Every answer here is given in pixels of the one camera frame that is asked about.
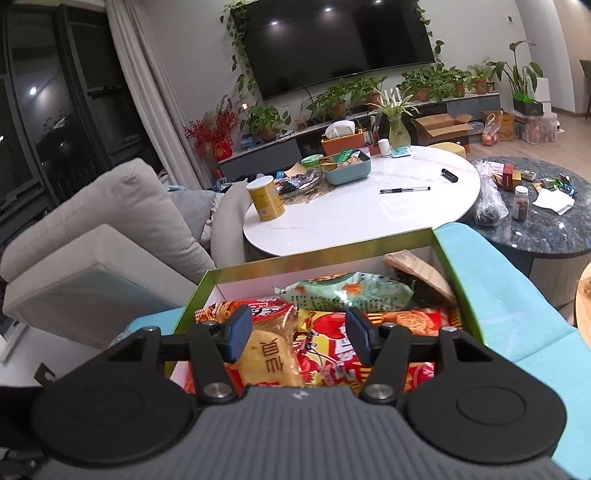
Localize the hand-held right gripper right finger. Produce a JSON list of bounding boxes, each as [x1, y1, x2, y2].
[[345, 306, 494, 404]]

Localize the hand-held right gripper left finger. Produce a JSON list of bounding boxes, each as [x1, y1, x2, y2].
[[106, 305, 254, 404]]

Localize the yellow crayfish print snack packet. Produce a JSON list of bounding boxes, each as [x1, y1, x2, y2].
[[294, 308, 452, 394]]

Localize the green gift box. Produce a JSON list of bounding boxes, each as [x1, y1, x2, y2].
[[170, 225, 486, 394]]

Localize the orange-red snack packet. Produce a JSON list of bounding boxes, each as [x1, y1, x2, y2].
[[195, 299, 297, 334]]

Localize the plain yellow snack packet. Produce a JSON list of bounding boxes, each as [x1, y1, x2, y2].
[[225, 318, 306, 389]]

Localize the pale green snack packet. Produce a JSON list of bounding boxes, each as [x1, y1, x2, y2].
[[274, 271, 415, 315]]

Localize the brown snack packet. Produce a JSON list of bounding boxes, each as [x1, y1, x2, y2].
[[383, 248, 459, 308]]

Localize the white round table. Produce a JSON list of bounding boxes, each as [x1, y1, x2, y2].
[[242, 144, 482, 258]]

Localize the yellow cylindrical can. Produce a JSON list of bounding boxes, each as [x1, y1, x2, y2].
[[245, 175, 286, 223]]

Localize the teal basket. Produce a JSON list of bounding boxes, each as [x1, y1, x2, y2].
[[321, 150, 373, 186]]

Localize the pile of shiny wrappers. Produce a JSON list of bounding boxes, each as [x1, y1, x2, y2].
[[276, 168, 324, 195]]

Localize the light grey sofa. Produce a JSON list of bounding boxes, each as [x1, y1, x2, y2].
[[0, 157, 250, 352]]

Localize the grey television cabinet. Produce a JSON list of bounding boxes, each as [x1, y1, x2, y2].
[[217, 92, 502, 184]]

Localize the clear plastic bag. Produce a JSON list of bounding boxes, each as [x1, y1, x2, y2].
[[473, 161, 509, 227]]

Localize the orange tissue box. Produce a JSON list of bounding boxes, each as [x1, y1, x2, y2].
[[320, 120, 366, 157]]

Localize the yellow round cushion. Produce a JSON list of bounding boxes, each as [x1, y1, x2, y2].
[[429, 141, 467, 160]]

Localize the small glass jar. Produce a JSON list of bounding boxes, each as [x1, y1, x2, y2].
[[512, 185, 530, 222]]

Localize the glass vase with spider plant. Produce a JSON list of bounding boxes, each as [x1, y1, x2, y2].
[[366, 89, 421, 151]]

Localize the red flower arrangement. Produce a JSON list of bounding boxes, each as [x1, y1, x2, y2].
[[184, 94, 239, 160]]

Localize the dark marble round table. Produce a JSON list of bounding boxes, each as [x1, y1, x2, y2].
[[468, 155, 591, 257]]

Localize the open cardboard box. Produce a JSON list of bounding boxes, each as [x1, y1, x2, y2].
[[410, 112, 474, 147]]

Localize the white tissue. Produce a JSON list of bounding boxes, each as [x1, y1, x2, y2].
[[530, 189, 576, 216]]

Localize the row of potted plants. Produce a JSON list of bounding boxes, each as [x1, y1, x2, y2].
[[239, 61, 498, 142]]

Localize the plastic bag of oranges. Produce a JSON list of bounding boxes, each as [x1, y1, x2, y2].
[[481, 113, 504, 147]]

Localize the yellow carton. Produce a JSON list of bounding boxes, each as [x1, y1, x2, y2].
[[482, 109, 516, 142]]

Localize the white curtain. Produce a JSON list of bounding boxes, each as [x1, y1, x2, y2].
[[104, 0, 204, 190]]

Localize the clear storage boxes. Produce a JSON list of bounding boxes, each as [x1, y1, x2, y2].
[[512, 110, 562, 144]]

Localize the black and green box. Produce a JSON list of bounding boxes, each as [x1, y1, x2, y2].
[[512, 92, 546, 116]]

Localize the dark glass window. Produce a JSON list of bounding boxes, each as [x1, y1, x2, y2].
[[0, 0, 163, 243]]

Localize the tall broad-leaf plant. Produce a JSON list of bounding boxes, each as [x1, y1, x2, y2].
[[486, 40, 545, 100]]

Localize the wall television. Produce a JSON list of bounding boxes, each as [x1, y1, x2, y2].
[[230, 0, 437, 100]]

